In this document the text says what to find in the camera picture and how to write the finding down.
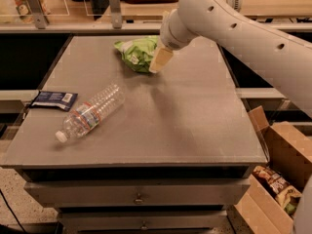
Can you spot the orange packaged item behind glass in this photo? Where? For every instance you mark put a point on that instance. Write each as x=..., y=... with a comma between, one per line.
x=18, y=11

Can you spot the middle metal bracket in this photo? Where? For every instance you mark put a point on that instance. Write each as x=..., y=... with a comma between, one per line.
x=115, y=12

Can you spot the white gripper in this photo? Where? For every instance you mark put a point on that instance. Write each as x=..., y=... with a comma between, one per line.
x=170, y=38

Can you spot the brown cardboard box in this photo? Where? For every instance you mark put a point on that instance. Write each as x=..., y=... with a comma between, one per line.
x=290, y=155

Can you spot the green rice chip bag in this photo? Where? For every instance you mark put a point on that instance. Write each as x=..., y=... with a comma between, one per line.
x=137, y=54

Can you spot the clear plastic water bottle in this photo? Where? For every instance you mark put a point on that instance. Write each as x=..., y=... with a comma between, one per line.
x=87, y=115

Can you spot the dark blue snack packet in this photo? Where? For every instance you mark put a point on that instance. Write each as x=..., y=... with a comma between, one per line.
x=61, y=100

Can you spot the metal bracket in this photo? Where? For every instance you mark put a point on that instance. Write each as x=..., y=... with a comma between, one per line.
x=39, y=17
x=115, y=12

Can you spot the brown snack bag in box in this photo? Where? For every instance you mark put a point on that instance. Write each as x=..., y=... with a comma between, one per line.
x=286, y=195

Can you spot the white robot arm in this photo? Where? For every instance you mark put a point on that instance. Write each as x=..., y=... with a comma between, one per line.
x=282, y=60

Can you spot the left metal bracket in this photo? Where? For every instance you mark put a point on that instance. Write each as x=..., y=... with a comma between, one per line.
x=39, y=17

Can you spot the grey metal drawer cabinet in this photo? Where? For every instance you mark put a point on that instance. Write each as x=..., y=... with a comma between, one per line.
x=150, y=199

